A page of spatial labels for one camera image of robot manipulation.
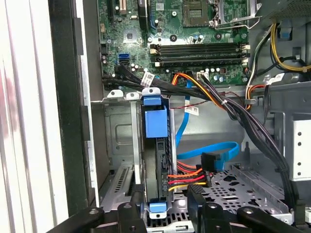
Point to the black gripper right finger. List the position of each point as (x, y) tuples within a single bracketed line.
[(213, 218)]

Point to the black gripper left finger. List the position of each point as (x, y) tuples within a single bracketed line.
[(131, 218)]

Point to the hard disk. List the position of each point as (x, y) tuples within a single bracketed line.
[(155, 121)]

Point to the grey metal disk bay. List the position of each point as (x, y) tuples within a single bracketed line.
[(121, 136)]

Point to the grey metal drive cage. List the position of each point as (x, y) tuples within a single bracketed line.
[(301, 145)]

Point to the black open PC case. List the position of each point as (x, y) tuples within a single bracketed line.
[(65, 97)]

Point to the black RAM slot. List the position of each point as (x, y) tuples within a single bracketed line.
[(199, 59), (199, 64), (199, 51), (199, 46)]

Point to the green motherboard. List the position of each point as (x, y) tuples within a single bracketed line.
[(184, 34)]

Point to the long black expansion slot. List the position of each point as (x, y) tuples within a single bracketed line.
[(143, 14)]

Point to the CPU socket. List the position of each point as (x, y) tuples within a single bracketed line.
[(195, 14)]

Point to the thin black expansion slot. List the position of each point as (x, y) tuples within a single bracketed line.
[(111, 9)]

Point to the beige expansion slot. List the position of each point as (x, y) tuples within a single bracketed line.
[(122, 6)]

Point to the metal socket cover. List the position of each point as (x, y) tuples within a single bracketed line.
[(253, 8)]

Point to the grey power supply unit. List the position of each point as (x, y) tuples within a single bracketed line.
[(291, 9)]

